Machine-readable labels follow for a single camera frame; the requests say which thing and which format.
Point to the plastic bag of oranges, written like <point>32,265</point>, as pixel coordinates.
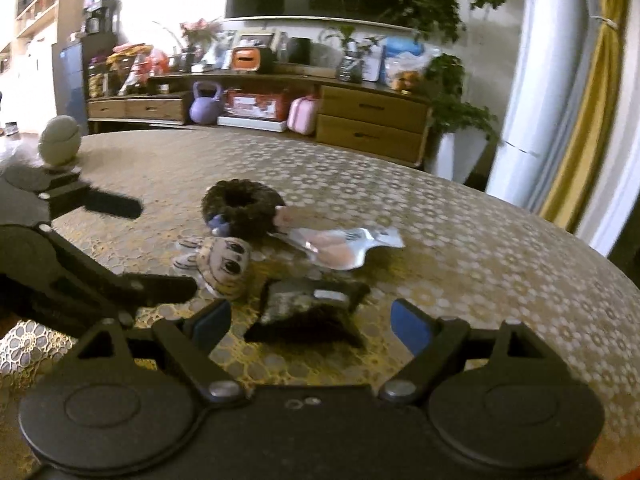
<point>410,80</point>

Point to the white standing air conditioner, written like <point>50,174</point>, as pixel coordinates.
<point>540,85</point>

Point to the round desktop with lace tablecloth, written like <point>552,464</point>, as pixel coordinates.
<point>450,260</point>

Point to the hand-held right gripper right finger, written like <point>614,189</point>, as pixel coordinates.
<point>410,325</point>

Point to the wooden television cabinet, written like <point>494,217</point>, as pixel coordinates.
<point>370,110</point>

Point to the yellow curtain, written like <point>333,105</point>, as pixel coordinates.
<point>590,135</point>

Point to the colourful toy pile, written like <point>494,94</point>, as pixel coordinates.
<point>135,65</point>

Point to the orange radio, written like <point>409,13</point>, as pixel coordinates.
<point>247,60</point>

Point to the blue white package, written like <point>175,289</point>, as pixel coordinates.
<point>400,47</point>

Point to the blue cabinet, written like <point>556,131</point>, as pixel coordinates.
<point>75,80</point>

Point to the small plush doll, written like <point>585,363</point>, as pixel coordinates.
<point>225,260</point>

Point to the grey egg-shaped container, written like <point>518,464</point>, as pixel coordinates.
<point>60,140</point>

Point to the tall potted plant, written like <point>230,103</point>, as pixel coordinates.
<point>450,105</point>

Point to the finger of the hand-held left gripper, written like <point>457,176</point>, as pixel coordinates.
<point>160,290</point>
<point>112,205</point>

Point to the small plant in vase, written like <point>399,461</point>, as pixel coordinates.
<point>350,67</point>

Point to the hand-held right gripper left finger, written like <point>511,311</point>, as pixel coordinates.
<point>212,325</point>

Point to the photo frame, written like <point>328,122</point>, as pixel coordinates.
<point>255,39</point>

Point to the wooden wall shelf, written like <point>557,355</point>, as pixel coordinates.
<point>40,5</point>

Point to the dark wrapper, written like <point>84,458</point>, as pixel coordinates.
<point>300,310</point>

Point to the red storage box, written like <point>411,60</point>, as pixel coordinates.
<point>255,105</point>

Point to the black speaker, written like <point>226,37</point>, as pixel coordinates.
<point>298,50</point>

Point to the silver foil packet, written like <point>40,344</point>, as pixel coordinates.
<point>340,247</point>

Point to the pink small case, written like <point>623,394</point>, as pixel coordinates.
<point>302,115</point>

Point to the purple kettlebell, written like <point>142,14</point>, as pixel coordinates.
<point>202,110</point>

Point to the dark shelf unit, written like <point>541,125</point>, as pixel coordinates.
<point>102,20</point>

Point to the dark fuzzy scrunchie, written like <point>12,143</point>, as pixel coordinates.
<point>215,205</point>

